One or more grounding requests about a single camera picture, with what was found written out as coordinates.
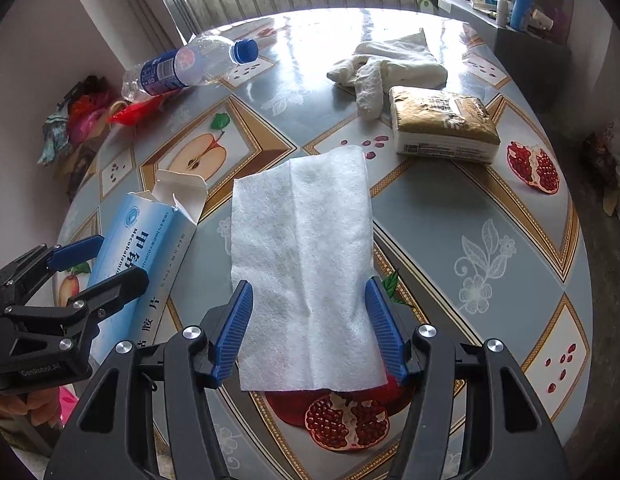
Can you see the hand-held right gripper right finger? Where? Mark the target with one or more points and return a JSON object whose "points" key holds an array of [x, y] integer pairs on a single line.
{"points": [[387, 330]]}

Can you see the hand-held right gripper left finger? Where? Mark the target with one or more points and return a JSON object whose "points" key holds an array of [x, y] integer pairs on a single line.
{"points": [[234, 330]]}

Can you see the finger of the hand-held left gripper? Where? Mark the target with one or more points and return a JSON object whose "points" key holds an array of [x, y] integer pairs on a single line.
{"points": [[74, 252], [119, 285]]}

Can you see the light blue medicine box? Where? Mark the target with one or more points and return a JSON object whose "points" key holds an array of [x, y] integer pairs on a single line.
{"points": [[139, 230]]}

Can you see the white paper tissue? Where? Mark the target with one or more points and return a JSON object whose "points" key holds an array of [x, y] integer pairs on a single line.
{"points": [[300, 260]]}

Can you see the red plastic wrapper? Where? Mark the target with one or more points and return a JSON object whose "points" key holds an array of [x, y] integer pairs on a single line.
{"points": [[134, 112]]}

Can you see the clear plastic water bottle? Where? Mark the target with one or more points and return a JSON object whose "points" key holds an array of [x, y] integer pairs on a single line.
{"points": [[164, 72]]}

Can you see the brown tissue pack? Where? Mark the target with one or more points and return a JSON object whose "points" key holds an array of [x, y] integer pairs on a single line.
{"points": [[440, 120]]}

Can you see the white cloth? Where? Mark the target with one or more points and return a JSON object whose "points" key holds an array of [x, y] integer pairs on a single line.
{"points": [[390, 67]]}

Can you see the person's left hand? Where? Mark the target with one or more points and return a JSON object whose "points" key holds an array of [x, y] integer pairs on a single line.
{"points": [[44, 405]]}

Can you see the pink floral bag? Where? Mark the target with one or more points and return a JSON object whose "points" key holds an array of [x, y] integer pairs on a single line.
{"points": [[69, 405]]}

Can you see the teal patterned cloth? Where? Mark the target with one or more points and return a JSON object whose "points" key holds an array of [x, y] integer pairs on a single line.
{"points": [[54, 137]]}

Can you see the fruit print tablecloth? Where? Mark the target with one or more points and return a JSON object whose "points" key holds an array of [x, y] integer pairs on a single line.
{"points": [[430, 220]]}

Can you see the red orange plastic bag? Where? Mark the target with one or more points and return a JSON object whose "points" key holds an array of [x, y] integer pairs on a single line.
{"points": [[89, 117]]}

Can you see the black bag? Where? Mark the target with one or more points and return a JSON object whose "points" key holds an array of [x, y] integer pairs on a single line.
{"points": [[84, 90]]}

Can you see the grey beige curtain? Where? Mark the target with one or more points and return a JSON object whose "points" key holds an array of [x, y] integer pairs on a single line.
{"points": [[139, 0]]}

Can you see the grey cabinet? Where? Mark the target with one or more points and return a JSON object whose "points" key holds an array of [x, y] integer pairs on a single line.
{"points": [[530, 65]]}

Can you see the green and white bag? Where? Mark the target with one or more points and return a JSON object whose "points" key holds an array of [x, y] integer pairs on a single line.
{"points": [[426, 2]]}

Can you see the small white bottle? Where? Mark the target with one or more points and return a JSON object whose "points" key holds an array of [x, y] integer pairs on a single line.
{"points": [[503, 12]]}

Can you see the white tube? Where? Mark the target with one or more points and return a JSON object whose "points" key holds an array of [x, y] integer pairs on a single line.
{"points": [[482, 1]]}

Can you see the white paper cup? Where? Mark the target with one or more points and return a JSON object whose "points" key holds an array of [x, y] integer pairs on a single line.
{"points": [[542, 20]]}

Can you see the blue bottle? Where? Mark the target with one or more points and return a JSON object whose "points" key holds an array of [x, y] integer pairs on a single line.
{"points": [[521, 10]]}

